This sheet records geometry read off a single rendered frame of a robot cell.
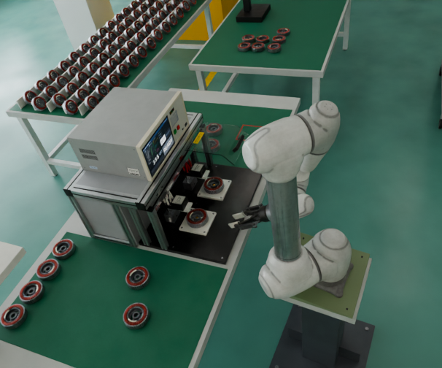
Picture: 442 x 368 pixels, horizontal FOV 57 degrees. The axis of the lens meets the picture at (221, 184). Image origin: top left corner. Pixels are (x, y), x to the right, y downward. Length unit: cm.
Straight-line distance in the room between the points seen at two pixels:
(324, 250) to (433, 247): 151
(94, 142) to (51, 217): 187
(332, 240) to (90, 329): 111
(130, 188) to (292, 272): 82
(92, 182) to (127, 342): 74
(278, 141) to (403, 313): 175
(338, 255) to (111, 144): 106
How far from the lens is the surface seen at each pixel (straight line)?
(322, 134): 129
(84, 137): 196
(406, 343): 267
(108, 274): 211
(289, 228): 145
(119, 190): 193
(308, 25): 392
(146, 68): 365
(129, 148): 182
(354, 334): 262
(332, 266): 169
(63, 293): 216
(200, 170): 218
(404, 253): 299
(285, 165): 125
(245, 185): 227
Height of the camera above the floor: 236
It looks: 44 degrees down
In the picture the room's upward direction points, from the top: 11 degrees counter-clockwise
